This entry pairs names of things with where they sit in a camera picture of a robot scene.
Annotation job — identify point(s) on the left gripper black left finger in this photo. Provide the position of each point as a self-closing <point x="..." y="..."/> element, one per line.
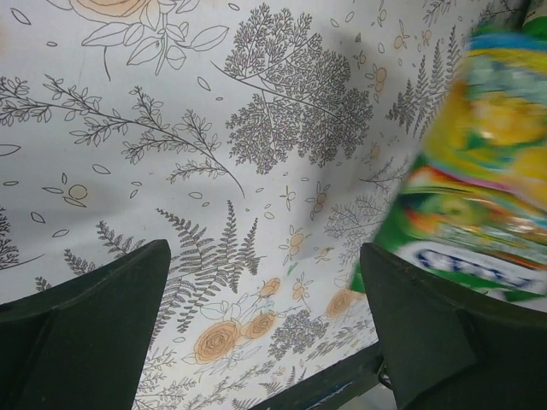
<point x="82" y="344"/>

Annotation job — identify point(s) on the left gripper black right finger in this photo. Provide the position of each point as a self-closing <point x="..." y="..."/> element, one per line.
<point x="447" y="347"/>

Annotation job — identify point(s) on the yellow green Fox's candy bag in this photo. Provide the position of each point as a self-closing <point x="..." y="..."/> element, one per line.
<point x="472" y="208"/>

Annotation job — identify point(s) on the green cassava chips bag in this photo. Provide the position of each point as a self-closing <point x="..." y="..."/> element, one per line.
<point x="535" y="19"/>

